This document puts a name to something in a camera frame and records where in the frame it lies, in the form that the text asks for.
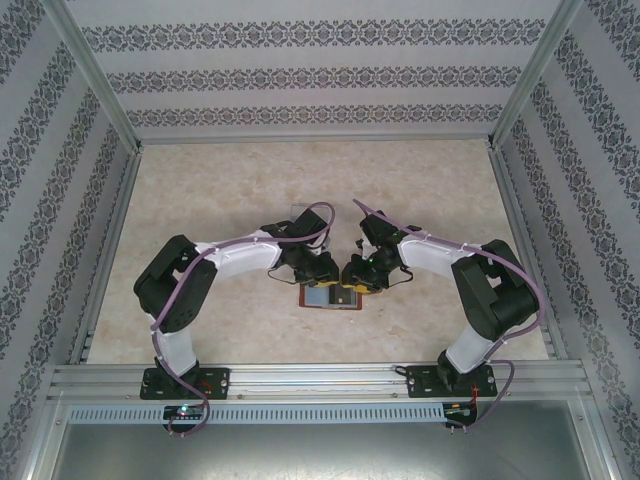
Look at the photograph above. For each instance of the brown leather card holder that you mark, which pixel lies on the brown leather card holder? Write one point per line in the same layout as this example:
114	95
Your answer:
315	298

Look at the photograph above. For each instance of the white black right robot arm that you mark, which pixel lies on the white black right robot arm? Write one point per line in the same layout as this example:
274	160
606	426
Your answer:
430	250

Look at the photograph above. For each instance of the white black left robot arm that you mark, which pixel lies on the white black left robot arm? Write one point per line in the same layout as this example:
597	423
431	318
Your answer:
240	257

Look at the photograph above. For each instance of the clear acrylic tray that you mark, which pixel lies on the clear acrylic tray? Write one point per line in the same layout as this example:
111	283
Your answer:
296	209

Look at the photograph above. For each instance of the grey sheet metal panel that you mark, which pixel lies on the grey sheet metal panel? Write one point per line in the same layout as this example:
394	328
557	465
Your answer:
320	450

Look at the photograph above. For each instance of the aluminium mounting rail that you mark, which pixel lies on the aluminium mounting rail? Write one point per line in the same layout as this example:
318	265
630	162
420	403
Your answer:
320	382

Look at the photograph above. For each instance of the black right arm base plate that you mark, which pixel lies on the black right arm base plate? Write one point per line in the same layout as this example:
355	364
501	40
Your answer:
417	382

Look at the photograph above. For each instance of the aluminium frame crossbar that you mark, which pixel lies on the aluminium frame crossbar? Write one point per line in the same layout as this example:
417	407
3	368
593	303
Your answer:
315	138

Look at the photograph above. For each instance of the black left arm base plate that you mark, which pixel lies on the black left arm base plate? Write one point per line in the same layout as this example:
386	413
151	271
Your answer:
220	382

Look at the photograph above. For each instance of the aluminium table side rail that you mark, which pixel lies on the aluminium table side rail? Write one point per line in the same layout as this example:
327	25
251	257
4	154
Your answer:
121	200
515	210

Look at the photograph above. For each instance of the aluminium frame post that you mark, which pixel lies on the aluminium frame post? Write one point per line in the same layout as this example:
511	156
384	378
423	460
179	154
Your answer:
532	75
97	75

